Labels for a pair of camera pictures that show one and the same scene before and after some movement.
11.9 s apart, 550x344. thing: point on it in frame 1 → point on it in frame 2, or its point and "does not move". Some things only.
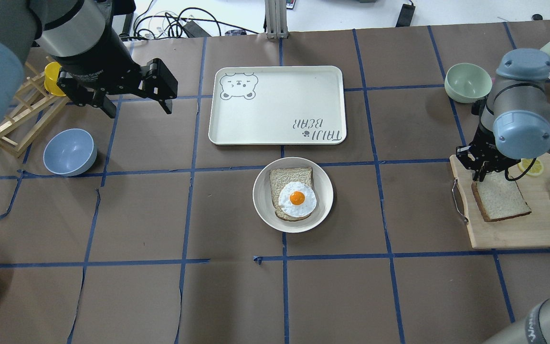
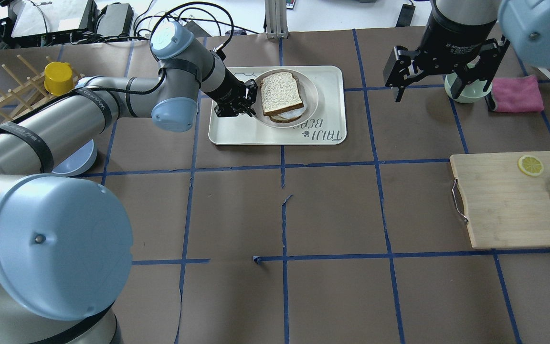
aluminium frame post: [276, 19] does not move
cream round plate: [263, 202] → [310, 94]
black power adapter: [406, 16] does not move
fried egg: [297, 199] → [293, 113]
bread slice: [279, 178] → [276, 119]
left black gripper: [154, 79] → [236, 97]
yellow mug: [51, 71] does not move
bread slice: [499, 198] → [280, 93]
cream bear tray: [285, 105] does not move
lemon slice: [536, 169] does not move
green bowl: [467, 82] does not move
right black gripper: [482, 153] → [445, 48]
